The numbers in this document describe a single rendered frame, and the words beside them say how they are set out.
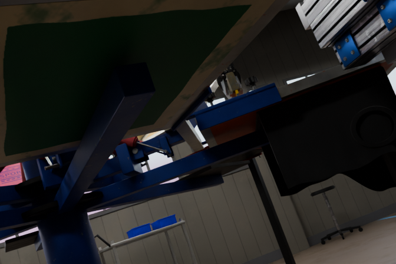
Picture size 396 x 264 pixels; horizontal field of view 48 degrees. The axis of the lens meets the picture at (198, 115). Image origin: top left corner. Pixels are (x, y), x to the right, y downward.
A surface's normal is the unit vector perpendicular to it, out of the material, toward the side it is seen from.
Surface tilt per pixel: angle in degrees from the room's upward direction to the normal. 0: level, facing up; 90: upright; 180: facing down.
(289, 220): 90
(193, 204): 90
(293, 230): 90
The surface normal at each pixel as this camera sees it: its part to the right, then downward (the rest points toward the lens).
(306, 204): 0.22, -0.32
